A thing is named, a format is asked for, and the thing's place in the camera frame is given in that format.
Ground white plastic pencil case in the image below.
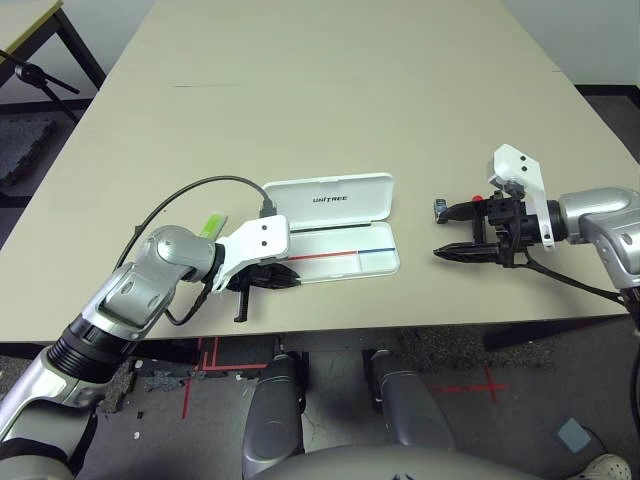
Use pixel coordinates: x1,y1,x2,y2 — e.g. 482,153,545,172
262,172,401,286

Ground grey robot torso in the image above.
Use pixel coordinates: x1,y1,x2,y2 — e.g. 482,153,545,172
249,444,546,480

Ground grey robot leg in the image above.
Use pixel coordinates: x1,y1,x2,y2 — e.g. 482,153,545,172
241,349,309,476
367,348,456,451

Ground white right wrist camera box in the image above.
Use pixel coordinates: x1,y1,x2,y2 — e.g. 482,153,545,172
482,143,556,250

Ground dark foam floor mat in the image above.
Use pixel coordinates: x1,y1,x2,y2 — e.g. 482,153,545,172
0,117,56,189

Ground red floor tape lines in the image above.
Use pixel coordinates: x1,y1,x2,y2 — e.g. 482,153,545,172
180,337,266,420

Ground grey robot right leg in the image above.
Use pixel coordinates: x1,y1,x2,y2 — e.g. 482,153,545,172
367,348,456,451

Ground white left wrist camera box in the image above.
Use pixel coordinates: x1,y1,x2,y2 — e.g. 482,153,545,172
212,213,292,294

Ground grey-blue foam scrap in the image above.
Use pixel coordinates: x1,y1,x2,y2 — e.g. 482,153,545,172
144,369,204,394

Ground green eraser pack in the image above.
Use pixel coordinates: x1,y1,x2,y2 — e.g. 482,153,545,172
198,212,230,240

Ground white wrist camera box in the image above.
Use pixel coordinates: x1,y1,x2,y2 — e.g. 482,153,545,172
482,143,556,250
212,213,292,294

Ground black tripod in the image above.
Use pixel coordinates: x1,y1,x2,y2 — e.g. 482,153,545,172
0,49,81,124

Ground dark speckled floor mat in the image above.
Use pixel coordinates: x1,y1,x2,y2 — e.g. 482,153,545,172
397,327,554,374

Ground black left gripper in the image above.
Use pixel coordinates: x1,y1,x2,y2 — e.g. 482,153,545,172
227,264,303,323

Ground grey robot left leg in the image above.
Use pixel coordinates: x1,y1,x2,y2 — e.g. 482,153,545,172
241,349,309,476

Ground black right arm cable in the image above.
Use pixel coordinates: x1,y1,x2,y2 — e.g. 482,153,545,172
522,249,640,331

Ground crumbled dark foam chunk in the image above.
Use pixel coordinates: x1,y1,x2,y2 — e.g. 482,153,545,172
102,357,137,416

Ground grey-blue square floor pad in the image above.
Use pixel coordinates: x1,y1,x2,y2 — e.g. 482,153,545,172
555,418,594,454

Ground white bystander shoe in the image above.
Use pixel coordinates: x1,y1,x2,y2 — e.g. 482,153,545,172
582,452,632,480

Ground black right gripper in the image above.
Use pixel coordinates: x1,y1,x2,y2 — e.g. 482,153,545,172
432,192,544,269

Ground side table with black frame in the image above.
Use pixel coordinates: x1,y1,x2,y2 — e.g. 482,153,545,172
0,0,107,86

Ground red floor tape cross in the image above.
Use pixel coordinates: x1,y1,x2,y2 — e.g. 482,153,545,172
432,364,510,403

